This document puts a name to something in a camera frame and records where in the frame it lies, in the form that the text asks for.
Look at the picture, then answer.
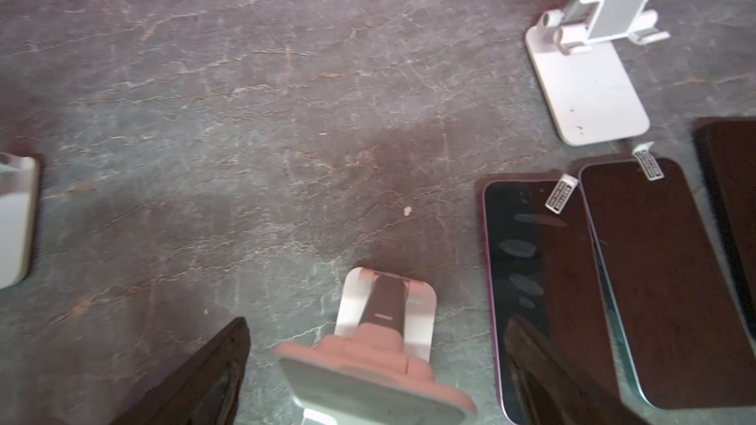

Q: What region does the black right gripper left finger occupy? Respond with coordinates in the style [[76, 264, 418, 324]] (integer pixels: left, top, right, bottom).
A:
[[113, 317, 251, 424]]

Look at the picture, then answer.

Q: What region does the black phone with sticker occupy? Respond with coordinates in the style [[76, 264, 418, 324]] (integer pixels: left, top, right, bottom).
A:
[[579, 155, 755, 410]]

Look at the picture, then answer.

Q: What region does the white stand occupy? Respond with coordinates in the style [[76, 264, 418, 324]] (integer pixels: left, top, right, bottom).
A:
[[0, 153, 41, 289], [525, 0, 669, 147], [274, 268, 478, 424]]

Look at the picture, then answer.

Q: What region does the purple edged dark phone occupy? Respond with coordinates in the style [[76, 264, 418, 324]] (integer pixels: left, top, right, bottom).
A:
[[482, 179, 619, 424]]

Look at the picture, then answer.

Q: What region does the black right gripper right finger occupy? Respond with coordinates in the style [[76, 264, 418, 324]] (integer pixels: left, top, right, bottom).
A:
[[504, 317, 645, 424]]

